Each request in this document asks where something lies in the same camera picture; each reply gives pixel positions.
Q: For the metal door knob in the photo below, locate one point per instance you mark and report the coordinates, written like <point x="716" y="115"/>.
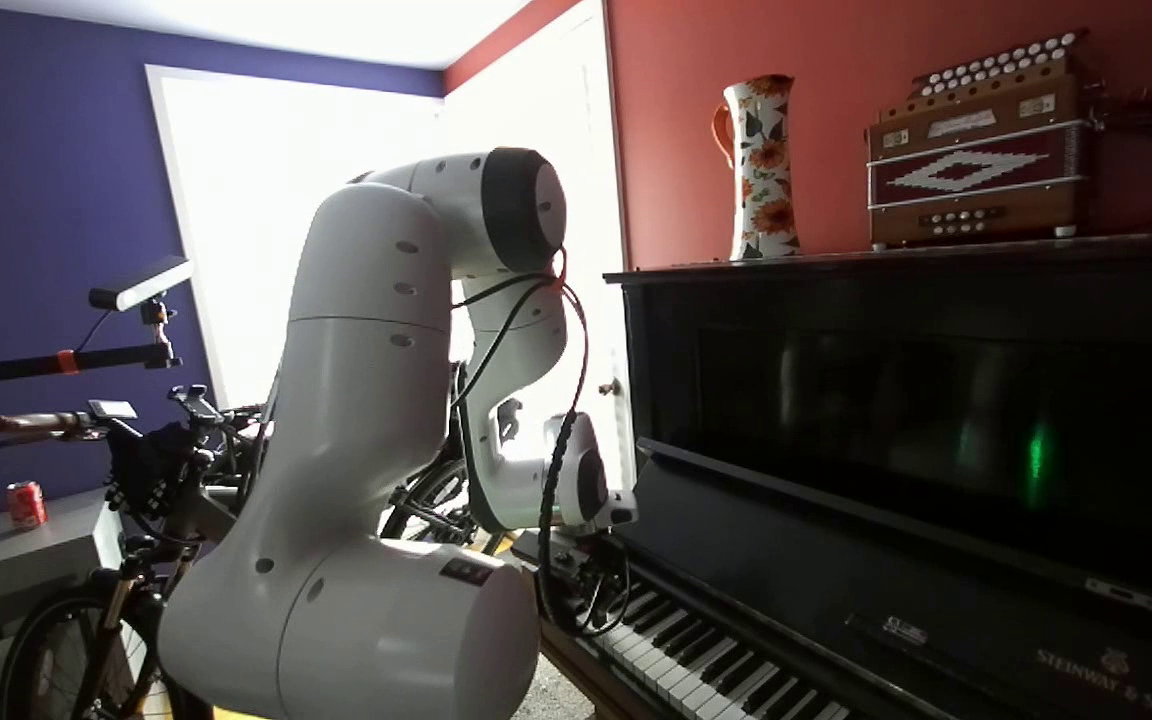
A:
<point x="609" y="389"/>

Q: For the black bar with orange tape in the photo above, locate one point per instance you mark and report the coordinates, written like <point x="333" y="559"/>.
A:
<point x="18" y="366"/>

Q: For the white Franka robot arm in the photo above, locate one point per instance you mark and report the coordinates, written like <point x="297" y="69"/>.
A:
<point x="351" y="401"/>

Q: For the white door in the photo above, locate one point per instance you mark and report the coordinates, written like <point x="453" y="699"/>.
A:
<point x="580" y="123"/>

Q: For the bright window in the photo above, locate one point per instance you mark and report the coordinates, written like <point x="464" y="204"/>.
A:
<point x="240" y="226"/>

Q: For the red soda can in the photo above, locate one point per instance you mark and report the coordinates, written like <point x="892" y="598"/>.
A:
<point x="27" y="505"/>

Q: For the white light bar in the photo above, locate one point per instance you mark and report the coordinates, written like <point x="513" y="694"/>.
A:
<point x="149" y="286"/>

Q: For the grey side table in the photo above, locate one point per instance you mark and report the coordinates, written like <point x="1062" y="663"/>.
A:
<point x="18" y="566"/>

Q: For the black upright piano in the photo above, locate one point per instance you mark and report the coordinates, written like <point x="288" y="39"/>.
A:
<point x="870" y="440"/>

